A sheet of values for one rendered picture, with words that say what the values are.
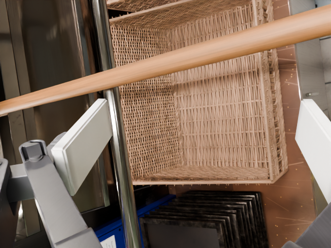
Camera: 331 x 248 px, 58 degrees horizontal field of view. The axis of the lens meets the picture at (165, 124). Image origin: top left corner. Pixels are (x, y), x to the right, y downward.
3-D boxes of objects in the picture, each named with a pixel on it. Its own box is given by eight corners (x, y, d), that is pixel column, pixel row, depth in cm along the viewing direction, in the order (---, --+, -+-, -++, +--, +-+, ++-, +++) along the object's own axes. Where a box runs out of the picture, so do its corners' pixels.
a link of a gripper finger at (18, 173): (43, 207, 14) (-13, 204, 15) (83, 152, 19) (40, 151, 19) (36, 182, 14) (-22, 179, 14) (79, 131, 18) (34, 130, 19)
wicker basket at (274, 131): (167, 169, 123) (119, 187, 101) (151, 31, 120) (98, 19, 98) (291, 173, 93) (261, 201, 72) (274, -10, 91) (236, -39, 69)
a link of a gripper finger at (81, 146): (74, 197, 16) (61, 196, 16) (113, 135, 22) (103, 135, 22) (63, 149, 15) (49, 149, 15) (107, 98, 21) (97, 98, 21)
